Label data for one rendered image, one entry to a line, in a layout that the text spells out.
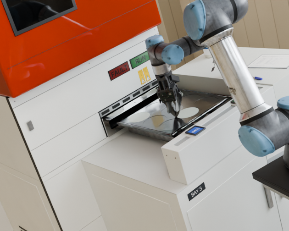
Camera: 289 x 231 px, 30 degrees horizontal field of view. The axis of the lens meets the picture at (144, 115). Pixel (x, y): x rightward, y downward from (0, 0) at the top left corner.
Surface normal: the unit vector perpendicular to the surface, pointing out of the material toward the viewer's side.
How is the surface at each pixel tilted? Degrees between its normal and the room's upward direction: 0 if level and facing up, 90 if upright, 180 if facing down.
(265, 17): 90
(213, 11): 65
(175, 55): 90
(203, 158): 90
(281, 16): 90
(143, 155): 0
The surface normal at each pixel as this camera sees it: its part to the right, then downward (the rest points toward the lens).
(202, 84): -0.72, 0.45
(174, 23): 0.46, 0.22
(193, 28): -0.90, 0.29
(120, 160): -0.28, -0.88
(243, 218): 0.63, 0.13
